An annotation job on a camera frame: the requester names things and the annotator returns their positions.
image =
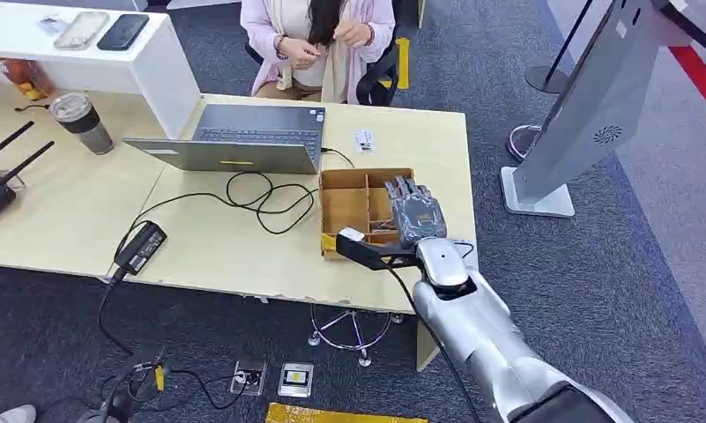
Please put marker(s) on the black stanchion post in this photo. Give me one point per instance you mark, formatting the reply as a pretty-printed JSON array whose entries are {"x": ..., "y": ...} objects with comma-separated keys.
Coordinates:
[{"x": 546, "y": 79}]

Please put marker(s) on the wooden card box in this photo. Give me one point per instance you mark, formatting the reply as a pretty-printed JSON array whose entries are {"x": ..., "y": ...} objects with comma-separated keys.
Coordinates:
[{"x": 344, "y": 213}]

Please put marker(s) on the small clear packet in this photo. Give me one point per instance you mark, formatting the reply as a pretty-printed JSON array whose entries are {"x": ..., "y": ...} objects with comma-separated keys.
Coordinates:
[{"x": 51, "y": 24}]

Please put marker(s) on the pale desk leg panel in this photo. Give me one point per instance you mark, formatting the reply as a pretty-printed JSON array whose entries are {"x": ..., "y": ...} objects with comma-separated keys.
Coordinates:
[{"x": 425, "y": 350}]

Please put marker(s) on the dark tumbler with clear lid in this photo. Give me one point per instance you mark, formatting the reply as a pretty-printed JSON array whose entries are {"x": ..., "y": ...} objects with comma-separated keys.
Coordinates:
[{"x": 83, "y": 124}]

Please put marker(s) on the white shoe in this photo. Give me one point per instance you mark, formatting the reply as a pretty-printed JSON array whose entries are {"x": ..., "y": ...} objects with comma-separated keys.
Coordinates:
[{"x": 14, "y": 415}]

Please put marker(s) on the open floor socket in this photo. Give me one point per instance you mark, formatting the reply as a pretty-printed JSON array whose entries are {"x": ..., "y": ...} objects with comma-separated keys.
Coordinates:
[{"x": 248, "y": 378}]

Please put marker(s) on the black power adapter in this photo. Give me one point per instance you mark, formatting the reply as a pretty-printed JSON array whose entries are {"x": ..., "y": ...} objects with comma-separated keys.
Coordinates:
[{"x": 141, "y": 247}]

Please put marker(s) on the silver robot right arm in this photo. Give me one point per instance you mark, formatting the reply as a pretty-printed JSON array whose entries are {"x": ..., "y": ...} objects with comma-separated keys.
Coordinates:
[{"x": 481, "y": 333}]

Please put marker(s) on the red barrier belt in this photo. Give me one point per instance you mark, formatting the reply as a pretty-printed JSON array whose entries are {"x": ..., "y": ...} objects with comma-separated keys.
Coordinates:
[{"x": 697, "y": 79}]

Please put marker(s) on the round stanchion base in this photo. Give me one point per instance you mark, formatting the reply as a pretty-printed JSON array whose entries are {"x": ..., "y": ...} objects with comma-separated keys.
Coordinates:
[{"x": 522, "y": 143}]

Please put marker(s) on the grey laptop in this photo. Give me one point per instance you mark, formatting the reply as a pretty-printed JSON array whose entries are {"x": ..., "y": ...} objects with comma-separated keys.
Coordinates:
[{"x": 259, "y": 125}]

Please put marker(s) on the clear phone case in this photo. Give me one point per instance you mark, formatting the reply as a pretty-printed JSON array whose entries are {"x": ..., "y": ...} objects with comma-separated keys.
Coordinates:
[{"x": 81, "y": 30}]

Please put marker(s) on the person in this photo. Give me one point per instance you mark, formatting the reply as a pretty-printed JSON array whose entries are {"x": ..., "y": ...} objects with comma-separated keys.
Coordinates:
[{"x": 259, "y": 35}]

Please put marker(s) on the printed white card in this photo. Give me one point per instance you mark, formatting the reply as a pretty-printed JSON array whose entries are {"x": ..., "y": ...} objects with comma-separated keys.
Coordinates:
[{"x": 364, "y": 141}]

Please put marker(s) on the silver kiosk stand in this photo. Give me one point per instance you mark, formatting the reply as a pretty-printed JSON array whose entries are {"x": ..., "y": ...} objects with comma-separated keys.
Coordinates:
[{"x": 592, "y": 99}]

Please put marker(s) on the closed floor socket plate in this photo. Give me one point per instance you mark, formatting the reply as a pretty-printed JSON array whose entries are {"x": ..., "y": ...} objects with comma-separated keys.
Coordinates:
[{"x": 295, "y": 380}]

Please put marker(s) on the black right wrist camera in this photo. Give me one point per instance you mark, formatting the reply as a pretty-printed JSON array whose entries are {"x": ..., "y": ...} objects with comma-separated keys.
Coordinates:
[{"x": 364, "y": 251}]

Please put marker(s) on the person's right hand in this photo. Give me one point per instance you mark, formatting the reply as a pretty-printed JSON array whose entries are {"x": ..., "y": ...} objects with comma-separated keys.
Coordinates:
[{"x": 301, "y": 54}]

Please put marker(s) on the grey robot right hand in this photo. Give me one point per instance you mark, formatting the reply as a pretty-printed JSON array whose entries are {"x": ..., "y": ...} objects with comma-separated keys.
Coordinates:
[{"x": 417, "y": 213}]

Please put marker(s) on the yellow plug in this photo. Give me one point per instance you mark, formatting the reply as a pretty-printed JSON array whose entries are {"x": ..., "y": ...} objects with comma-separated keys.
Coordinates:
[{"x": 159, "y": 378}]

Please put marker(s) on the yellow floor strip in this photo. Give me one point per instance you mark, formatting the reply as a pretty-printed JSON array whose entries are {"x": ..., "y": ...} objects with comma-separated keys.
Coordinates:
[{"x": 403, "y": 61}]

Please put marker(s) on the orange snack bag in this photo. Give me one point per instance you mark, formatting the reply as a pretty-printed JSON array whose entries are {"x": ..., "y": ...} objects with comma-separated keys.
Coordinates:
[{"x": 30, "y": 79}]

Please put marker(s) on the chrome stool base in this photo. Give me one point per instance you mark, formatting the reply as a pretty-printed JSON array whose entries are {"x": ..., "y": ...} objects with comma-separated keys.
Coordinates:
[{"x": 357, "y": 336}]

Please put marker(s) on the person's left hand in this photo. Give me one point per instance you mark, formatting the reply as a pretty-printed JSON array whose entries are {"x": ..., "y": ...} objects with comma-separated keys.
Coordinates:
[{"x": 354, "y": 34}]

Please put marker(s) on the yellow floor sheet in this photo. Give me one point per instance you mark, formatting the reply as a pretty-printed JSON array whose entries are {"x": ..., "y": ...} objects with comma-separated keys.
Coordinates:
[{"x": 329, "y": 415}]

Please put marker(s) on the white desk riser shelf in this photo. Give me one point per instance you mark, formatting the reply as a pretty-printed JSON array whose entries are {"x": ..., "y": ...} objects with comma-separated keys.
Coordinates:
[{"x": 151, "y": 70}]

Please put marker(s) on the black smartphone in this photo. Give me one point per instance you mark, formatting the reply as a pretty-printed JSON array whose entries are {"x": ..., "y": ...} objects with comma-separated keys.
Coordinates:
[{"x": 123, "y": 32}]

